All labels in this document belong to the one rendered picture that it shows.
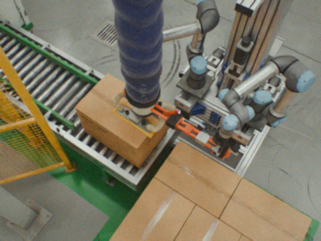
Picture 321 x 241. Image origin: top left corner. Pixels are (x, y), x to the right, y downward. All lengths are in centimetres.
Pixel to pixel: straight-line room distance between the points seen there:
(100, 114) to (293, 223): 168
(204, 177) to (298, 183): 115
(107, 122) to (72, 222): 115
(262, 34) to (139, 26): 89
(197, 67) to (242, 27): 42
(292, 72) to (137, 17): 92
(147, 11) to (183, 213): 165
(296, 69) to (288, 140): 183
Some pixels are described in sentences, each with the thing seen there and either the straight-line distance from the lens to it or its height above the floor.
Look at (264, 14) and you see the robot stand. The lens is 203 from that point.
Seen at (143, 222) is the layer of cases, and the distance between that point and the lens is 259.
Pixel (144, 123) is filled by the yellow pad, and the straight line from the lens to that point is 218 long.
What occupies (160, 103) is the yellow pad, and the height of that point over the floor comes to 117.
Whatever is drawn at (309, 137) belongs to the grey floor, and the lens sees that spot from 379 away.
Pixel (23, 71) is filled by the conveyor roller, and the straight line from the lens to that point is 344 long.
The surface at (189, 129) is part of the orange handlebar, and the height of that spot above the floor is 126.
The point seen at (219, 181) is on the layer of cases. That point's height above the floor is 54.
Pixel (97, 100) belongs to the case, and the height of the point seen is 95.
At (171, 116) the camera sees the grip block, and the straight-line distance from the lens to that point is 209.
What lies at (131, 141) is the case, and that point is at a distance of 236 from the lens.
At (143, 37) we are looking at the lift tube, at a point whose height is 196.
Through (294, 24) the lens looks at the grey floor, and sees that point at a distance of 474.
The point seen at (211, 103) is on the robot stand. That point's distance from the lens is 256.
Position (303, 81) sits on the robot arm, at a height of 166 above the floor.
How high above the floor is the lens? 308
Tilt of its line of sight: 61 degrees down
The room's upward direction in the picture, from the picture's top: 1 degrees clockwise
